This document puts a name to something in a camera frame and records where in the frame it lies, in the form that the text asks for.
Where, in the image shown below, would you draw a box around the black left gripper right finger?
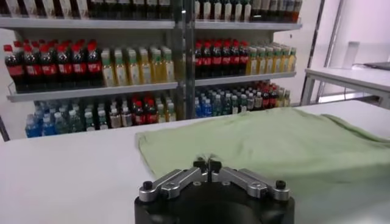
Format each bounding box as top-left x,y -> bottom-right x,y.
209,159 -> 291,201

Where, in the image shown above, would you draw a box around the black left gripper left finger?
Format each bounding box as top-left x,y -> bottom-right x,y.
138,159 -> 210,203

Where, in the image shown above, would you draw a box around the light green polo shirt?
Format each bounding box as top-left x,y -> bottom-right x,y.
135,107 -> 390,224

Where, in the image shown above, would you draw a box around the small blue water bottle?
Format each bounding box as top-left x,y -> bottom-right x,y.
41,114 -> 57,137
24,114 -> 42,138
194,99 -> 204,119
202,99 -> 213,118

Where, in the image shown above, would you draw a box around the small dark bottle white label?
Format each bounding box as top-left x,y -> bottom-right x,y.
230,95 -> 240,115
96,109 -> 110,131
238,94 -> 248,113
83,111 -> 97,132

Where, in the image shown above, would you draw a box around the small green tinted water bottle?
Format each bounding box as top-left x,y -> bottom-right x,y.
221,93 -> 232,116
67,109 -> 83,133
54,111 -> 69,135
212,94 -> 222,116

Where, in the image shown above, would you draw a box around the white metal display shelf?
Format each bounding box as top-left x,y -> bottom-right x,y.
0,0 -> 186,141
182,0 -> 304,119

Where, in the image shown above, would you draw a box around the yellow drink bottle white cap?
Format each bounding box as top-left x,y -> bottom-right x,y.
138,47 -> 152,85
161,47 -> 176,83
272,46 -> 283,74
151,48 -> 165,84
256,47 -> 266,75
247,47 -> 258,75
288,47 -> 298,72
280,46 -> 290,73
113,50 -> 128,86
126,49 -> 141,86
100,50 -> 115,88
264,46 -> 274,74

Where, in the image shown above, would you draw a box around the white side table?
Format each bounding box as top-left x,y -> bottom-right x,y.
300,67 -> 390,110

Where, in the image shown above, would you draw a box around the dark label bottle white cap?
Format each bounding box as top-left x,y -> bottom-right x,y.
90,0 -> 104,19
103,0 -> 118,19
131,0 -> 146,20
158,0 -> 173,20
145,0 -> 160,20
292,0 -> 303,24
117,0 -> 132,20

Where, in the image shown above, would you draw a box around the black diagonal frame pole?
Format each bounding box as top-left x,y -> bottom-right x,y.
306,0 -> 326,71
0,115 -> 10,142

